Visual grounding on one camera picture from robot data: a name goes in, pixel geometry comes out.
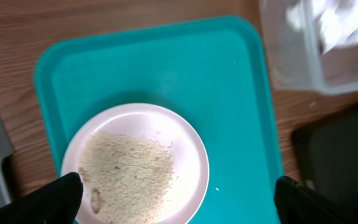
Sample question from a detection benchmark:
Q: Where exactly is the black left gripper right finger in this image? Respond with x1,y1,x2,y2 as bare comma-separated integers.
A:
273,175,358,224

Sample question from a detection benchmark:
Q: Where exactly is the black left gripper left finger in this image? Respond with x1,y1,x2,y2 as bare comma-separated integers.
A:
0,172,83,224

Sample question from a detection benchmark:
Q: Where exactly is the white plate with food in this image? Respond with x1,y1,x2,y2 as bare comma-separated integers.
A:
61,103,209,223

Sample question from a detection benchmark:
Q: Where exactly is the white napkin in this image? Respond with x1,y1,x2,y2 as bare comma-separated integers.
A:
286,0,358,54

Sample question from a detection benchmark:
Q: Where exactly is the black tray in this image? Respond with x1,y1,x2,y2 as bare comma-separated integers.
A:
291,105,358,213

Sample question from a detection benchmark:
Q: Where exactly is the teal plastic tray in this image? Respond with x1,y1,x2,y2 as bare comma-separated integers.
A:
34,16,283,223

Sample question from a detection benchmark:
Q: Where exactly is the clear plastic bin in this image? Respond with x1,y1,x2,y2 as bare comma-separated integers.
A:
259,0,358,95

